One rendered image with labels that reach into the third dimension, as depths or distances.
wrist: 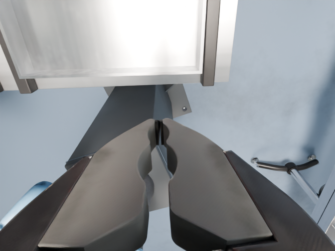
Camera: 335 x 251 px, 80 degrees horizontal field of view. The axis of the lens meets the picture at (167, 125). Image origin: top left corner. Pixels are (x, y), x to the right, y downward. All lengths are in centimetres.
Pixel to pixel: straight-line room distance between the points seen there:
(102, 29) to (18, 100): 129
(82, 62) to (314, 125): 160
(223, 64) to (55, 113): 129
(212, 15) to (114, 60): 15
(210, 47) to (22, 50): 27
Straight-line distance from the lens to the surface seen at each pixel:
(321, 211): 149
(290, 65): 145
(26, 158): 182
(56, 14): 35
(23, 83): 38
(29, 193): 42
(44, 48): 37
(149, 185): 55
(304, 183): 160
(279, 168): 167
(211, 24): 31
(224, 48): 34
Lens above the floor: 120
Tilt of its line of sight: 61 degrees down
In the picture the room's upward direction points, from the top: 177 degrees clockwise
